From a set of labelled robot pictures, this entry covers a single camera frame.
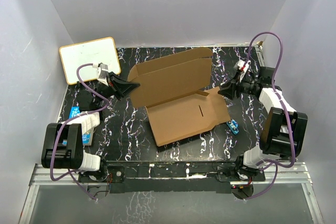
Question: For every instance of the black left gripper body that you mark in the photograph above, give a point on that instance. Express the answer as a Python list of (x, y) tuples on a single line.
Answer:
[(106, 91)]

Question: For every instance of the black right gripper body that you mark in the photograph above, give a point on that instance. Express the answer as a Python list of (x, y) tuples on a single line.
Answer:
[(245, 86)]

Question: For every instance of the brown cardboard box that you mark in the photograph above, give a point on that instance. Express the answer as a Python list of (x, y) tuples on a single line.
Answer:
[(172, 92)]

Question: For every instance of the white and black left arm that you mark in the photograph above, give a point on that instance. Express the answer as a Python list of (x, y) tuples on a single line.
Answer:
[(63, 151)]

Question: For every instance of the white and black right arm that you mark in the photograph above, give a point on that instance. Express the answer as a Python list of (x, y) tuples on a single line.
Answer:
[(282, 137)]

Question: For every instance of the small blue toy car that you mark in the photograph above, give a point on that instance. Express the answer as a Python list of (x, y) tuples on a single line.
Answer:
[(233, 126)]

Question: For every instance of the small orange-framed whiteboard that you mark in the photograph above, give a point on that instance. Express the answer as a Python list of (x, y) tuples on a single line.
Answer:
[(96, 51)]

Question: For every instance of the blue treehouse book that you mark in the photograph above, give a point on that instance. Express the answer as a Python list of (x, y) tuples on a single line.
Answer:
[(87, 124)]

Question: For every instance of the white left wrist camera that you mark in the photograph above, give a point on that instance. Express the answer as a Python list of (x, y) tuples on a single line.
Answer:
[(102, 73)]

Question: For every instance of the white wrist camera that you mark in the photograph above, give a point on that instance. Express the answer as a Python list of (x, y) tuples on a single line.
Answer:
[(102, 73), (241, 67)]

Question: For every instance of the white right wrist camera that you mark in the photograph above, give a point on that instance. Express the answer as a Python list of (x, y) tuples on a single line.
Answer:
[(241, 67)]

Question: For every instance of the black mounting base bracket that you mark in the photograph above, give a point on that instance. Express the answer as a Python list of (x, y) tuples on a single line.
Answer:
[(223, 177)]

